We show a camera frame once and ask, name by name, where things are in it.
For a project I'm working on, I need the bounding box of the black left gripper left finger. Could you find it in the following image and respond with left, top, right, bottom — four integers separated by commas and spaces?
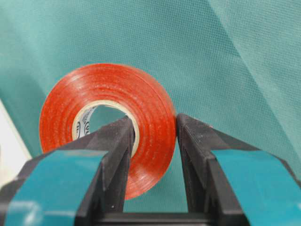
0, 117, 135, 226

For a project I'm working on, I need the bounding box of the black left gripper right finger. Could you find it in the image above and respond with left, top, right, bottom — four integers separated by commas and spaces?
176, 113, 301, 226

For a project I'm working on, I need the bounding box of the red tape roll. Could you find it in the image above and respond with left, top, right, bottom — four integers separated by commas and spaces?
39, 64, 176, 200

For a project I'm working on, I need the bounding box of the white plastic tray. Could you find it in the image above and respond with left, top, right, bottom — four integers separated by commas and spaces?
0, 103, 32, 186

